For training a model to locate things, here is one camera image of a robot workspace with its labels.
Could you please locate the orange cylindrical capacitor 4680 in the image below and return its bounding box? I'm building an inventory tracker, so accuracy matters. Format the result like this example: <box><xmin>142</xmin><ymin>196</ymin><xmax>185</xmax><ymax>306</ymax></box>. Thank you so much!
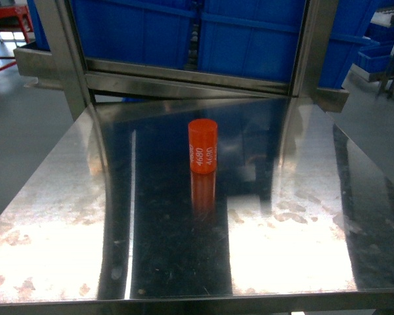
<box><xmin>188</xmin><ymin>118</ymin><xmax>218</xmax><ymax>174</ymax></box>

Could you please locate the large blue crate left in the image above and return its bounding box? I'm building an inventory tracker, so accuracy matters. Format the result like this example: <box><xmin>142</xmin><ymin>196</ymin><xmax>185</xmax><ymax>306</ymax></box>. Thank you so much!
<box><xmin>71</xmin><ymin>1</ymin><xmax>196</xmax><ymax>69</ymax></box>

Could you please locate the large blue crate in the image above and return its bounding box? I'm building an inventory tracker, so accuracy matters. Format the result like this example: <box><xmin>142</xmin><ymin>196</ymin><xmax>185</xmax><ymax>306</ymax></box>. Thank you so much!
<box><xmin>198</xmin><ymin>1</ymin><xmax>305</xmax><ymax>83</ymax></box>
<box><xmin>71</xmin><ymin>1</ymin><xmax>196</xmax><ymax>69</ymax></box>

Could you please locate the large blue crate right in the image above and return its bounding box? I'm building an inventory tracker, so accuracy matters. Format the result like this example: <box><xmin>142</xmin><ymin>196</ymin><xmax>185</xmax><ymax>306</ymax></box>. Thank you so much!
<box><xmin>198</xmin><ymin>1</ymin><xmax>305</xmax><ymax>83</ymax></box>

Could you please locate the small blue bin on shelf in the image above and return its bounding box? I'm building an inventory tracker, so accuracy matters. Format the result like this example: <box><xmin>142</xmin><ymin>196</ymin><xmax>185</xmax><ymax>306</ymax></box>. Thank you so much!
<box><xmin>355</xmin><ymin>45</ymin><xmax>393</xmax><ymax>74</ymax></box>

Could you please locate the red metal cart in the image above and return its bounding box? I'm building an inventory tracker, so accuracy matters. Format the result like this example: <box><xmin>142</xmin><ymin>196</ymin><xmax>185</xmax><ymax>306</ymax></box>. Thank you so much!
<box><xmin>0</xmin><ymin>5</ymin><xmax>33</xmax><ymax>72</ymax></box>

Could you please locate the steel shelving rack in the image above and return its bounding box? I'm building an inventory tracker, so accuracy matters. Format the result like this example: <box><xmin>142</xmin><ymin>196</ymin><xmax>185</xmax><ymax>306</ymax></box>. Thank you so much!
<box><xmin>367</xmin><ymin>3</ymin><xmax>394</xmax><ymax>99</ymax></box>

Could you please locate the stainless steel rack frame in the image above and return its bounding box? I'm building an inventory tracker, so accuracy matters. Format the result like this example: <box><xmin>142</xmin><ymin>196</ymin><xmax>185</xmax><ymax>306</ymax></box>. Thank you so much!
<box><xmin>14</xmin><ymin>1</ymin><xmax>349</xmax><ymax>118</ymax></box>

